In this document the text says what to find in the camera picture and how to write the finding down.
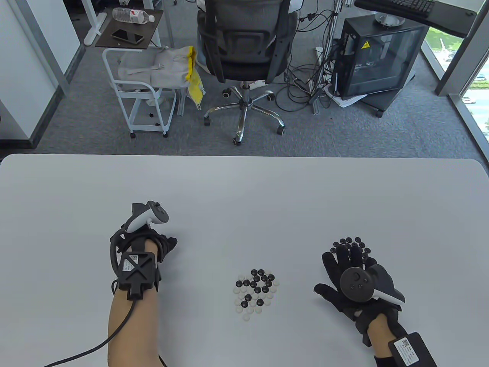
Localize cluster of black go stones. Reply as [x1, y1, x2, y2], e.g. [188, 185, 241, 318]
[332, 237, 372, 264]

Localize white desk leg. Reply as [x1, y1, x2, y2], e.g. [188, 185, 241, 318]
[82, 0, 108, 47]

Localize aluminium frame post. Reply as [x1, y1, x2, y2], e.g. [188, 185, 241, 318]
[313, 0, 342, 115]

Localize black mesh office chair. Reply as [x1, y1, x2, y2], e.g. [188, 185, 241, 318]
[197, 0, 298, 148]

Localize grey fabric bag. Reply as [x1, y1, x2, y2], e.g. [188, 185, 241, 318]
[118, 48, 191, 90]

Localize black wheeled platform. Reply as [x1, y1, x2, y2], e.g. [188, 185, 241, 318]
[361, 82, 415, 118]

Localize pile of mixed go stones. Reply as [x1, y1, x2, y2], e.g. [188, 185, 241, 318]
[233, 270, 279, 322]

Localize black and white controller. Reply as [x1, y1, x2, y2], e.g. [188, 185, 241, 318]
[339, 264, 405, 307]
[110, 200, 170, 274]

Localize clear plastic water bottle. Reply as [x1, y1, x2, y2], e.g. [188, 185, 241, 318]
[112, 7, 155, 24]

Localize black keyboard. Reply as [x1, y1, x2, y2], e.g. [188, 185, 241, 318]
[376, 0, 436, 18]

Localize person's left forearm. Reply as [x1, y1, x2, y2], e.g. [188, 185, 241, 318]
[107, 241, 162, 367]

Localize white rolling cart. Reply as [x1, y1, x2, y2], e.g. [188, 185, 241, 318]
[102, 48, 177, 139]

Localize black labelled wrist camera box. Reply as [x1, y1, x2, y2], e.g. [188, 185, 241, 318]
[388, 332, 438, 367]

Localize white papers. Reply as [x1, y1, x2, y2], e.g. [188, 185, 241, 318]
[325, 84, 367, 107]

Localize black computer case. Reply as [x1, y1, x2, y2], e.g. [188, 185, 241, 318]
[334, 16, 429, 101]

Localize round silver stand base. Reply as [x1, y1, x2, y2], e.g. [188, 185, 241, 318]
[374, 11, 405, 28]

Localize person's left hand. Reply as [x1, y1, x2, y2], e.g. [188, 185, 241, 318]
[111, 227, 178, 265]

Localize yellow plastic bag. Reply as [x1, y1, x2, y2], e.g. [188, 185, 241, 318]
[185, 46, 206, 110]

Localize black and white left controller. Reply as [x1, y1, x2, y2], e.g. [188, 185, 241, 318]
[110, 200, 170, 274]

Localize person's right hand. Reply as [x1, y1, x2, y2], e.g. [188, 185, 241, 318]
[313, 243, 406, 348]

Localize tangle of black floor cables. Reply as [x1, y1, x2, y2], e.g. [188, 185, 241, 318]
[275, 0, 340, 113]

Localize brown side table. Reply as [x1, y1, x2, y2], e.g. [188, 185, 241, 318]
[95, 8, 164, 49]

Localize black and white right controller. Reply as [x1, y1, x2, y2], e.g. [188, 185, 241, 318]
[339, 264, 405, 307]

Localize black patterned wrist camera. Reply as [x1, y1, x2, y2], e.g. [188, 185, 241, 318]
[116, 252, 158, 301]

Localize grey window pillar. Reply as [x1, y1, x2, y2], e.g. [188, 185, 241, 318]
[435, 0, 489, 98]

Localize black camera cable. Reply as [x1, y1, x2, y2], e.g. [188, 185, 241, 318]
[42, 300, 137, 367]

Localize person's right forearm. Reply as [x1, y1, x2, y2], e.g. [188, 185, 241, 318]
[368, 314, 396, 367]

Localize black smartphone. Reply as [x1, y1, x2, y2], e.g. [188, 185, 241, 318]
[111, 29, 145, 44]

